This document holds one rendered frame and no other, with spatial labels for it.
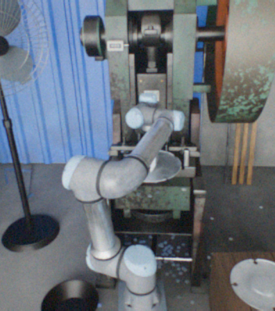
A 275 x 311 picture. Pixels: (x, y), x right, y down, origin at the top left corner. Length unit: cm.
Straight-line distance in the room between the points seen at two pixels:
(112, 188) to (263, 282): 95
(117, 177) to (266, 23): 75
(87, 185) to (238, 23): 77
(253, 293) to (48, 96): 226
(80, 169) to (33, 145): 236
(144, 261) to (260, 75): 80
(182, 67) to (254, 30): 41
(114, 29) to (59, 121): 173
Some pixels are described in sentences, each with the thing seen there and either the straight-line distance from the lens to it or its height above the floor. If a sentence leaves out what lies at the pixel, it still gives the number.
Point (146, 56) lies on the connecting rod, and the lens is 173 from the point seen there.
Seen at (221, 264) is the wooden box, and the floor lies 35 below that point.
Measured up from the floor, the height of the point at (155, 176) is 78.
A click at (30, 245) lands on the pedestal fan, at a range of 249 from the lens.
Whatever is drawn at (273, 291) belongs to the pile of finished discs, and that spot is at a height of 36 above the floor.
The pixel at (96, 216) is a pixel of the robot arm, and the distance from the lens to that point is 120.
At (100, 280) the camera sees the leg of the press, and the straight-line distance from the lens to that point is 217.
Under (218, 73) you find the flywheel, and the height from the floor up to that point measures 110.
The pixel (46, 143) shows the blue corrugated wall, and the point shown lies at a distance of 334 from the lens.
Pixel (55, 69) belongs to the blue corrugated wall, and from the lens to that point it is 306.
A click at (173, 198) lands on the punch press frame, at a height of 57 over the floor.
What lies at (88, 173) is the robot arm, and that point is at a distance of 107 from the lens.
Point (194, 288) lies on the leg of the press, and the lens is 212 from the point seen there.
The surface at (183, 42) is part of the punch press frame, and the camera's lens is 163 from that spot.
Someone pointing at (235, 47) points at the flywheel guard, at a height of 134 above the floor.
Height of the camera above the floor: 159
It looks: 27 degrees down
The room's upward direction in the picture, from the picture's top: 2 degrees counter-clockwise
